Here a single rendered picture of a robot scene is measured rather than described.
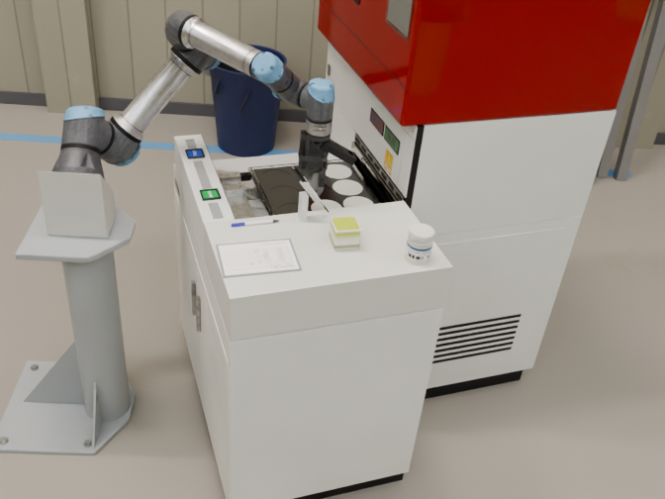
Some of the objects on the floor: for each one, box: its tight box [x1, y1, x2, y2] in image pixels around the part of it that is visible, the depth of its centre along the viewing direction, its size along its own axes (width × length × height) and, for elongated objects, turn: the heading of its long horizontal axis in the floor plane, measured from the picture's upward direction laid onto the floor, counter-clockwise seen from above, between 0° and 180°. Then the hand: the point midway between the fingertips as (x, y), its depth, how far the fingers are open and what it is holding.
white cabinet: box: [173, 166, 444, 499], centre depth 266 cm, size 64×96×82 cm, turn 12°
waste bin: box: [202, 45, 287, 157], centre depth 442 cm, size 50×46×59 cm
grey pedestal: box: [0, 204, 137, 455], centre depth 257 cm, size 51×44×82 cm
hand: (321, 191), depth 229 cm, fingers closed
